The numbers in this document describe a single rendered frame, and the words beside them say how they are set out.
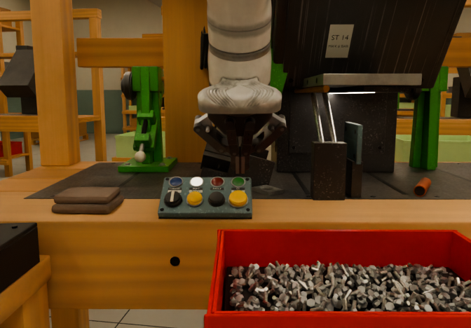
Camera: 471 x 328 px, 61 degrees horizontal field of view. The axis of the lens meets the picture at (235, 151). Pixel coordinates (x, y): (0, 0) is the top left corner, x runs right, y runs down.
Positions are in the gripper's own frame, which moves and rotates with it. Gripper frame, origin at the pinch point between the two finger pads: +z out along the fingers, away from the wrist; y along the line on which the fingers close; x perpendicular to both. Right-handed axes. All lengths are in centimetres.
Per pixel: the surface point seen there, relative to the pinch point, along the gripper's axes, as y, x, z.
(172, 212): 10.6, 2.3, 9.0
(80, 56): 50, -72, 23
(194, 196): 7.3, 0.1, 7.8
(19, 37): 307, -475, 220
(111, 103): 370, -893, 637
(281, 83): -8.6, -29.1, 5.8
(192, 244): 7.6, 5.5, 12.9
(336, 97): -23.7, -40.1, 17.2
